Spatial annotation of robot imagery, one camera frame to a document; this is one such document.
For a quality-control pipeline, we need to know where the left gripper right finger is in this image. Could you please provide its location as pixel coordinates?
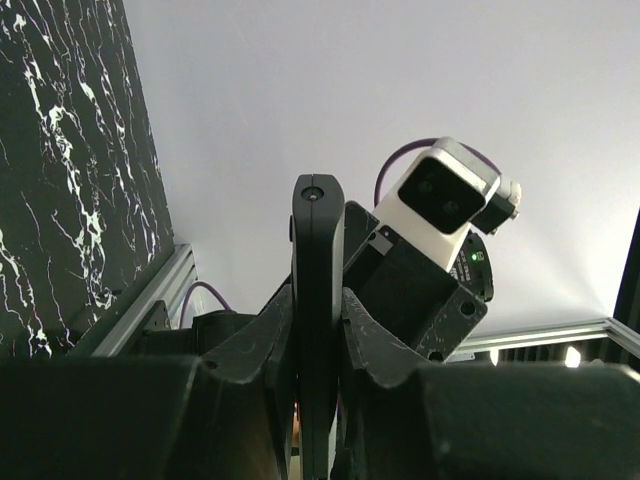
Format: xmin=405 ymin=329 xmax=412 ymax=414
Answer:
xmin=338 ymin=291 xmax=639 ymax=479

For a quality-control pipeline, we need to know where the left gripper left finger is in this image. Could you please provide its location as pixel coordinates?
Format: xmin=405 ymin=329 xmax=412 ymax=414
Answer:
xmin=1 ymin=287 xmax=294 ymax=479

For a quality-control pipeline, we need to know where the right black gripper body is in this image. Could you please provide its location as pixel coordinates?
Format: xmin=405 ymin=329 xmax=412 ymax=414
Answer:
xmin=344 ymin=201 xmax=494 ymax=362

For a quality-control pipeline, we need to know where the black remote control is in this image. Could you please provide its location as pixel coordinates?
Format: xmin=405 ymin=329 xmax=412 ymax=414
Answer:
xmin=291 ymin=174 xmax=345 ymax=479

